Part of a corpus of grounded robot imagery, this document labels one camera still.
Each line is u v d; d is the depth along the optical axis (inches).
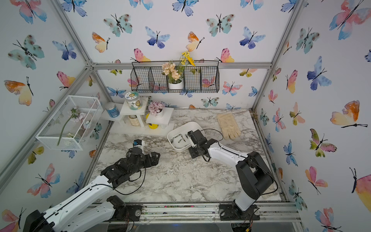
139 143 28.0
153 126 40.8
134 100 33.2
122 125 42.3
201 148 25.7
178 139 40.1
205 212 29.7
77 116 29.7
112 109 35.5
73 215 17.4
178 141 39.8
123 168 23.5
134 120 40.9
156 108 34.1
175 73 32.0
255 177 17.6
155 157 28.6
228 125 43.6
